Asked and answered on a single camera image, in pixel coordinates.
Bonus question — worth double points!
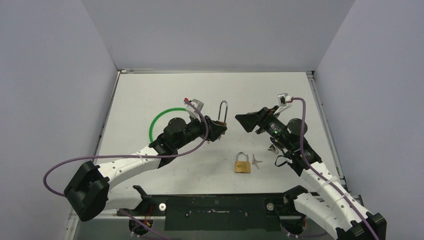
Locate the brass padlock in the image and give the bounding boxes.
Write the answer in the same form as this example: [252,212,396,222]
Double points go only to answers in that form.
[234,152,251,174]
[216,100,229,128]

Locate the yellow padlock keys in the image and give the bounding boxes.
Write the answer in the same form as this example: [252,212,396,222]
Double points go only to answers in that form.
[267,144,279,155]

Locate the green cable lock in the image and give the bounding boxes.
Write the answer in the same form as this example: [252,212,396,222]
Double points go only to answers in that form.
[148,107,188,144]

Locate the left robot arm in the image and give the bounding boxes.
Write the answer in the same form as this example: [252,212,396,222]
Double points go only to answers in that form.
[63,116,228,222]

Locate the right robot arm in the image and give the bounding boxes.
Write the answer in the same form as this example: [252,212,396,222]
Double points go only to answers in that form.
[235,106,387,240]

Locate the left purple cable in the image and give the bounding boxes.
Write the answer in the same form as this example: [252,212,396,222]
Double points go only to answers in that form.
[43,97,210,198]

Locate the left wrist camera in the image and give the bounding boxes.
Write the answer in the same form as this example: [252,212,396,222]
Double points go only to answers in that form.
[185,99,204,122]

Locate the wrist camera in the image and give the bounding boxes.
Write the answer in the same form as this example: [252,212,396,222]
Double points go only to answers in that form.
[185,99,204,122]
[274,93,293,116]

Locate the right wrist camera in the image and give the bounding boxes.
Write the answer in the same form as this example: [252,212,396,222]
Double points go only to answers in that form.
[274,93,293,116]

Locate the black base frame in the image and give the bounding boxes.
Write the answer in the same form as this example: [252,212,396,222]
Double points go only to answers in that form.
[117,185,328,239]

